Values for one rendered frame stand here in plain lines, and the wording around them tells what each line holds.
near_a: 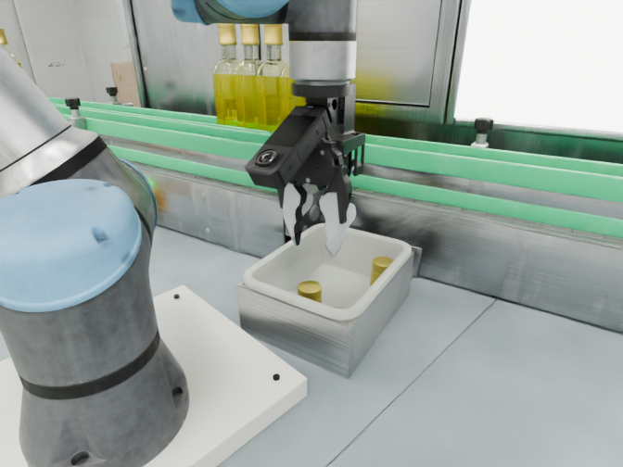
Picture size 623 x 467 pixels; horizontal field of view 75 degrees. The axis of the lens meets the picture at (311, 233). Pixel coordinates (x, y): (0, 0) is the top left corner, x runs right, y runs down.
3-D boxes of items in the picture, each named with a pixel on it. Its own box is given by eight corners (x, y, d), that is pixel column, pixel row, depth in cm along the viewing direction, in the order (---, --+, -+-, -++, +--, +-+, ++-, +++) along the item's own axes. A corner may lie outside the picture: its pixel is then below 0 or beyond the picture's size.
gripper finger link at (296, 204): (316, 233, 60) (329, 177, 55) (293, 248, 55) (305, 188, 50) (299, 224, 61) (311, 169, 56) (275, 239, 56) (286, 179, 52)
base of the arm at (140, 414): (66, 527, 32) (29, 441, 27) (1, 423, 40) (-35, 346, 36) (219, 407, 42) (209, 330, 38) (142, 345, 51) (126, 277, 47)
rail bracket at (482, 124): (489, 188, 75) (503, 114, 69) (481, 199, 70) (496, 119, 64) (466, 184, 77) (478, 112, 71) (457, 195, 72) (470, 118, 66)
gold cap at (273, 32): (286, 44, 76) (286, 18, 74) (275, 44, 73) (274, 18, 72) (272, 44, 78) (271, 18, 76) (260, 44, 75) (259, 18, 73)
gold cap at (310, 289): (312, 322, 56) (312, 296, 54) (292, 314, 58) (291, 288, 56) (326, 309, 59) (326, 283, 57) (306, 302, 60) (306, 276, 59)
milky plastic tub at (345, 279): (411, 291, 66) (417, 243, 62) (348, 378, 49) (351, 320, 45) (319, 263, 74) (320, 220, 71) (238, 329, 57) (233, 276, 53)
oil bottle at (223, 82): (255, 159, 92) (248, 57, 83) (238, 165, 88) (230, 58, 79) (235, 156, 95) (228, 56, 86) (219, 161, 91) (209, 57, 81)
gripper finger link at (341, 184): (358, 220, 50) (346, 149, 47) (351, 224, 48) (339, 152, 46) (325, 220, 52) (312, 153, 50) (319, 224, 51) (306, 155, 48)
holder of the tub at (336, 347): (420, 278, 70) (425, 238, 67) (347, 379, 49) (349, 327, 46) (334, 254, 79) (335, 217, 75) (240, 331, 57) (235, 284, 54)
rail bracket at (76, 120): (95, 157, 96) (82, 97, 91) (65, 163, 91) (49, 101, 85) (86, 154, 98) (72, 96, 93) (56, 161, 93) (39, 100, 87)
